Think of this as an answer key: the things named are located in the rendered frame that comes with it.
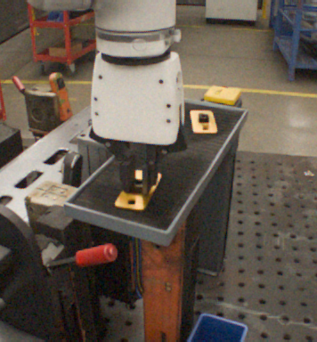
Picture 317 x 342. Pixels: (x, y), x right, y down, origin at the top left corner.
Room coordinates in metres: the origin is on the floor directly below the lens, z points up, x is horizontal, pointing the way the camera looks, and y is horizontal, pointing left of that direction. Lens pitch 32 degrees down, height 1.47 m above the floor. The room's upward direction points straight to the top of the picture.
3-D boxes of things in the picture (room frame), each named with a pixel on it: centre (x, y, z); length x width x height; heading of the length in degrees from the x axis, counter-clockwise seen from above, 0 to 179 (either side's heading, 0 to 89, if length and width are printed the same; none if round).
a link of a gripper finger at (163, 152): (0.45, 0.00, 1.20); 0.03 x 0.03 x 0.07; 76
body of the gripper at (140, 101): (0.45, 0.03, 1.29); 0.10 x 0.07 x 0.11; 76
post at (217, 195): (0.80, -0.12, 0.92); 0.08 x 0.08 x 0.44; 66
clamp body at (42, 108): (1.09, 0.31, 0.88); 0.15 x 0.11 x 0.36; 66
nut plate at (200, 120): (0.65, -0.07, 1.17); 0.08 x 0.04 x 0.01; 0
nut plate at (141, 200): (0.45, 0.03, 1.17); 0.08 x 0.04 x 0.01; 166
